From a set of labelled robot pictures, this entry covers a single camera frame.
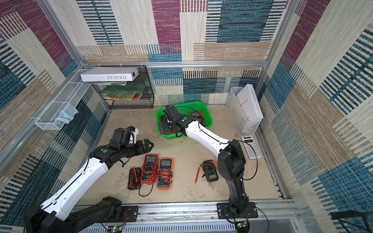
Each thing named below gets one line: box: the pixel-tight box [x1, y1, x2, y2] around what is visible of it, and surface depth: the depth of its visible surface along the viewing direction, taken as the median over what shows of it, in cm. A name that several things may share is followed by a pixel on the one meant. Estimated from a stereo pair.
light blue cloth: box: [54, 102, 79, 129], surface depth 69 cm
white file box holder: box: [225, 83, 264, 136], surface depth 98 cm
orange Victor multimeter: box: [156, 158, 174, 190], surface depth 83 cm
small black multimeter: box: [194, 159, 219, 185], surface depth 86 cm
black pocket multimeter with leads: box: [127, 166, 142, 190], surface depth 84 cm
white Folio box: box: [80, 66, 140, 83], surface depth 81 cm
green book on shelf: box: [99, 83, 146, 100], surface depth 101 cm
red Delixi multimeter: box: [140, 153, 159, 184], surface depth 85 cm
